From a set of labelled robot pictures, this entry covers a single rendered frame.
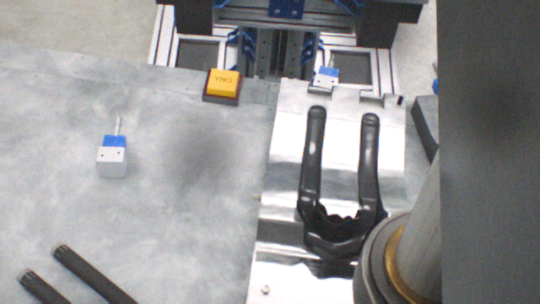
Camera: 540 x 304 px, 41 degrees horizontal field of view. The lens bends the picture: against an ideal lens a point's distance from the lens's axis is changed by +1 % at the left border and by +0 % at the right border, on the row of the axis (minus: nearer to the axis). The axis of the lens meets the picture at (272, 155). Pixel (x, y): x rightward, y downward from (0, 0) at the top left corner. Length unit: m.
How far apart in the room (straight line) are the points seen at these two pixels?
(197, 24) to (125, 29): 1.13
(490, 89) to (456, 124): 0.03
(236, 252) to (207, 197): 0.13
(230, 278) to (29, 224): 0.39
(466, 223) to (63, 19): 2.82
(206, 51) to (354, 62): 0.52
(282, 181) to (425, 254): 0.85
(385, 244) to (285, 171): 0.83
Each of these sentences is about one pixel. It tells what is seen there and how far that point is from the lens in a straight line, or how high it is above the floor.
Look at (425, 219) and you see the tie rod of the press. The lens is 0.44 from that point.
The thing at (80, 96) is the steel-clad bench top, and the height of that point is 0.80.
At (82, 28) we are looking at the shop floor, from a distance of 2.92.
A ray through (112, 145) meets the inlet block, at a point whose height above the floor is 0.84.
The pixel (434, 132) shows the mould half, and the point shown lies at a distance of 1.51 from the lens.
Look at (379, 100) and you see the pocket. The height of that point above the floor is 0.87.
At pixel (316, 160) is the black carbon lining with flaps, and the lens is 1.38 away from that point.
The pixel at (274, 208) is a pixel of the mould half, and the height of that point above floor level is 0.93.
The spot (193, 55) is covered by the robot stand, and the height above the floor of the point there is 0.21.
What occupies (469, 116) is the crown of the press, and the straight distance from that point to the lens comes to 0.19.
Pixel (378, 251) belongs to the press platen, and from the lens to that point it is 0.51.
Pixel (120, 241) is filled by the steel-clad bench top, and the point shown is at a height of 0.80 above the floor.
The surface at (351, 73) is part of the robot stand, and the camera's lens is 2.48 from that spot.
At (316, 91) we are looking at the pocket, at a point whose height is 0.87.
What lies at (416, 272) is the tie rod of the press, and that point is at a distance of 0.48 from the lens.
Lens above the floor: 1.98
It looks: 53 degrees down
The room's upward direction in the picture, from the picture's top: 7 degrees clockwise
